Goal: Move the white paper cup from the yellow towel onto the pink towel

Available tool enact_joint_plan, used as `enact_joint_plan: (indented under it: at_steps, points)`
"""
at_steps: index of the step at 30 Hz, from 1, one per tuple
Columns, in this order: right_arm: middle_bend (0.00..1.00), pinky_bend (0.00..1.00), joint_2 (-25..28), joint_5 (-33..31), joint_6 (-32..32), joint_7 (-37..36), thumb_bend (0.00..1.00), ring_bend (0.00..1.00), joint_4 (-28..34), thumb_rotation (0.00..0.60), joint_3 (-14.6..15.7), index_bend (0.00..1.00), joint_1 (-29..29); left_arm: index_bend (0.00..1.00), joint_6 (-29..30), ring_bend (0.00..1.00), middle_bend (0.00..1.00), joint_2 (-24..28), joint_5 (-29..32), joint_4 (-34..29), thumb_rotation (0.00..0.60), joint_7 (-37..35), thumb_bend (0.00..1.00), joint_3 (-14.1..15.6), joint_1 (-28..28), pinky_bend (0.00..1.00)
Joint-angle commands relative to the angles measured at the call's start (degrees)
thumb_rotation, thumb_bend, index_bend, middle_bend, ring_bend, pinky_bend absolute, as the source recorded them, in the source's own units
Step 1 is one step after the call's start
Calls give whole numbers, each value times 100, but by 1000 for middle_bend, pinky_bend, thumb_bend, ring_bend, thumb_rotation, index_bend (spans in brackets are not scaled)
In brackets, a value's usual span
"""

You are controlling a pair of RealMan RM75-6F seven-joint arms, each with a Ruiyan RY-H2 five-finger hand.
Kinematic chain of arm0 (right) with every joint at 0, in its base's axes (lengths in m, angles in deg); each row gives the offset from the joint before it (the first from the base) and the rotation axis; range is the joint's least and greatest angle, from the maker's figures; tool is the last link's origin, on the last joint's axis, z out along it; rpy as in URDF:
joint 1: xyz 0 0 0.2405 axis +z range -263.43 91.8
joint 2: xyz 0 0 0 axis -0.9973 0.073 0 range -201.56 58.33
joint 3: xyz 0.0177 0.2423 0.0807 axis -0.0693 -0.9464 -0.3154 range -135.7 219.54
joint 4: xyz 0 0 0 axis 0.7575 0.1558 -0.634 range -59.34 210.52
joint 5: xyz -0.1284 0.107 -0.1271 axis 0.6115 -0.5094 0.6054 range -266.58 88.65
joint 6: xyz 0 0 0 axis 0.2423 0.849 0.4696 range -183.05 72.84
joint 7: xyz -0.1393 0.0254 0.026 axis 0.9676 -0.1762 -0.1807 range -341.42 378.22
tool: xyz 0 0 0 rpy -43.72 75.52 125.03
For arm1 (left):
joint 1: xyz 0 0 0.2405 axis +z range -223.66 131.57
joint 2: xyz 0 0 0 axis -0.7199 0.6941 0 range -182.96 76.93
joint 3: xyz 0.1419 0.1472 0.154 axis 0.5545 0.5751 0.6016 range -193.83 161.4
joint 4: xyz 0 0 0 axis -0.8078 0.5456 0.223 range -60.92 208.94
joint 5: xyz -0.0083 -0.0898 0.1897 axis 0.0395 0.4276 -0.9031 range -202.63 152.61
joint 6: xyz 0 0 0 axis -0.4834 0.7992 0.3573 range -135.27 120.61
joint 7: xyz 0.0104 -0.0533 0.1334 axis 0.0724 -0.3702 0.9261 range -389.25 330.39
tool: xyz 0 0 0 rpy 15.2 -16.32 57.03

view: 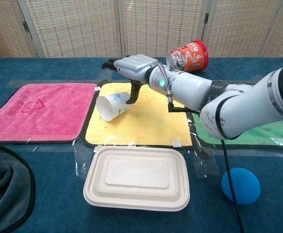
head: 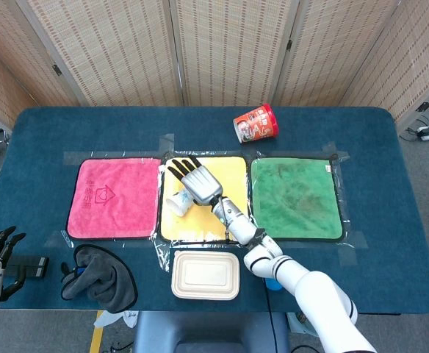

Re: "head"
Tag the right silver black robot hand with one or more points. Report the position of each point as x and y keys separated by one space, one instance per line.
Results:
x=201 y=184

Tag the white floral paper cup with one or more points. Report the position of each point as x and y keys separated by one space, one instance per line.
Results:
x=176 y=206

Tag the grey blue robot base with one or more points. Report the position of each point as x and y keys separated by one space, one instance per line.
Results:
x=207 y=331

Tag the red instant noodle cup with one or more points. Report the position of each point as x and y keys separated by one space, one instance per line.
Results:
x=256 y=123

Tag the yellow towel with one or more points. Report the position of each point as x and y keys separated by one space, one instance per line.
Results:
x=200 y=224

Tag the black box device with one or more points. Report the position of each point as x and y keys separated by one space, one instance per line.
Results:
x=31 y=266

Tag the pink towel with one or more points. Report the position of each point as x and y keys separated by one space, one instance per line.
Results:
x=126 y=198

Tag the small blue black tool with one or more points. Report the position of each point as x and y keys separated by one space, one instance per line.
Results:
x=78 y=271

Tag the beige lidded lunch box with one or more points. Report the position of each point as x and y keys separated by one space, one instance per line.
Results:
x=205 y=275

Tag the green towel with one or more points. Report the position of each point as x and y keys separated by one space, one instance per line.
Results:
x=295 y=198

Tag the dark grey cloth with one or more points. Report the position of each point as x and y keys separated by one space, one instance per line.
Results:
x=104 y=279

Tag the blue ball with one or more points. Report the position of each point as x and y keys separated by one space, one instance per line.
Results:
x=271 y=285

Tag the woven folding screen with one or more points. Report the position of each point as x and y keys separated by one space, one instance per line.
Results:
x=119 y=48

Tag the light blue bucket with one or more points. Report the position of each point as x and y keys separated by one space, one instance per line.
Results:
x=295 y=323

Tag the blue table cover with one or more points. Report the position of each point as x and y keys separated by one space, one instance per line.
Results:
x=383 y=220

